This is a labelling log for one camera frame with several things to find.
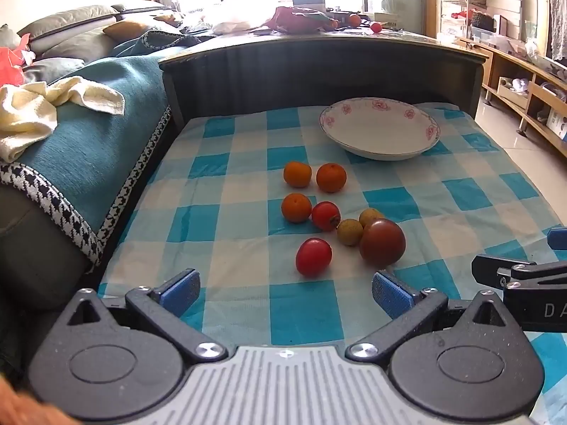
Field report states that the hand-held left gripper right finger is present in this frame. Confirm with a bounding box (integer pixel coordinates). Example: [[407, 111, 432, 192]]
[[346, 270, 528, 362]]

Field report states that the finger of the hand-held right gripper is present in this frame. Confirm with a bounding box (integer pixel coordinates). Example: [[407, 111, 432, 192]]
[[546, 226, 567, 250], [471, 252, 567, 294]]

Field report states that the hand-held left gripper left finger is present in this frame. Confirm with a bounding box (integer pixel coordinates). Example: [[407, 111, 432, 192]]
[[53, 268, 229, 362]]

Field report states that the large dark red tomato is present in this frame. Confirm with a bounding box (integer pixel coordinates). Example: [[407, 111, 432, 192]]
[[359, 218, 407, 269]]

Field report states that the tan longan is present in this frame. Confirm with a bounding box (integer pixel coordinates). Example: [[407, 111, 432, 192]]
[[337, 219, 365, 247], [358, 208, 385, 228]]

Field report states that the red cherry tomato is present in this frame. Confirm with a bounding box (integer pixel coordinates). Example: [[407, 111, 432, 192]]
[[295, 237, 333, 278], [311, 201, 341, 232]]

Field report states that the small orange mandarin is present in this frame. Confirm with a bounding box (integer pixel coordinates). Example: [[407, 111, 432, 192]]
[[316, 163, 347, 193], [283, 160, 312, 188], [281, 192, 313, 224]]

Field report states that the white floral plate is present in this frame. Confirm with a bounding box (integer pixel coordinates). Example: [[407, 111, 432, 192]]
[[319, 97, 441, 161]]

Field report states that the person's left forearm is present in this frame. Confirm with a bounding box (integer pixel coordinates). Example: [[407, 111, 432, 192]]
[[0, 378, 68, 425]]

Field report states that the blue white checkered tablecloth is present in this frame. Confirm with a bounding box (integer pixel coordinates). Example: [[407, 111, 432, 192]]
[[96, 102, 567, 425]]

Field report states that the grey green sofa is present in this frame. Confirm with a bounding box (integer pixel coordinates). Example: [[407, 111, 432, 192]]
[[0, 4, 178, 319]]

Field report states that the wooden low cabinet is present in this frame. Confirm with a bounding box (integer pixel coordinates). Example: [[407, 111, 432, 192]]
[[456, 36, 567, 159]]

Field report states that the teal blanket with houndstooth border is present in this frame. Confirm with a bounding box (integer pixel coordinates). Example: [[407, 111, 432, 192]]
[[0, 55, 174, 275]]

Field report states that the white lace cloth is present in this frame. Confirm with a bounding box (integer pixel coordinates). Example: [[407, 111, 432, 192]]
[[547, 0, 567, 61]]

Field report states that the dark coffee table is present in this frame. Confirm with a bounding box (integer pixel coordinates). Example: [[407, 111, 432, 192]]
[[158, 30, 488, 130]]

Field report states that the cream towel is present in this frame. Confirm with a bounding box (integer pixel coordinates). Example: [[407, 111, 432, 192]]
[[0, 76, 125, 163]]

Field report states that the teal knitted cushion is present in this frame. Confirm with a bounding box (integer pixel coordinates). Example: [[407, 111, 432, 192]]
[[111, 29, 202, 58]]

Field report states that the mustard pillow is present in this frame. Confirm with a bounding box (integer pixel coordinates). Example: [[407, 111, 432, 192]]
[[103, 20, 156, 43]]

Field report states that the white plastic bag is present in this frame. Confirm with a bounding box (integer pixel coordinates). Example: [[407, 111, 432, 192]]
[[213, 19, 267, 35]]

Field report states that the red bag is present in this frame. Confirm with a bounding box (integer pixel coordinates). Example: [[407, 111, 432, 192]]
[[265, 6, 338, 34]]

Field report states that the grey green pillow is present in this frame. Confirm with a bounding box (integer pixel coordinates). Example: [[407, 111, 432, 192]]
[[18, 4, 120, 41]]

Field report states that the wire storage rack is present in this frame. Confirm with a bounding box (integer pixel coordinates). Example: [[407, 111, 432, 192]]
[[438, 0, 524, 41]]

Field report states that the red cloth with black handle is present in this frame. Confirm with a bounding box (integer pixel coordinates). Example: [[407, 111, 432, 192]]
[[0, 46, 36, 87]]

